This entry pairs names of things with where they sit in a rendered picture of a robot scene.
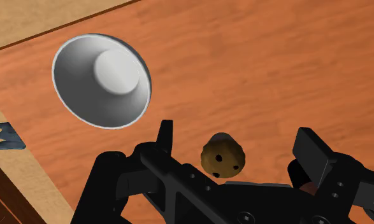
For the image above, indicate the brown chocolate chip muffin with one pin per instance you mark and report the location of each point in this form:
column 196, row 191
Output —
column 223, row 156

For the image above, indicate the dark wooden furniture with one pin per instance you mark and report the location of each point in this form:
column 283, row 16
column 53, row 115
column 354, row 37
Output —
column 5, row 198

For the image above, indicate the white bowl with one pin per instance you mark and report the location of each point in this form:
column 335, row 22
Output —
column 101, row 81

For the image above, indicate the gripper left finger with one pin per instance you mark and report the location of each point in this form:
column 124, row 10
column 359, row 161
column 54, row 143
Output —
column 161, row 173

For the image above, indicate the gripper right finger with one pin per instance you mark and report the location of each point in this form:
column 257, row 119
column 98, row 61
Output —
column 329, row 167

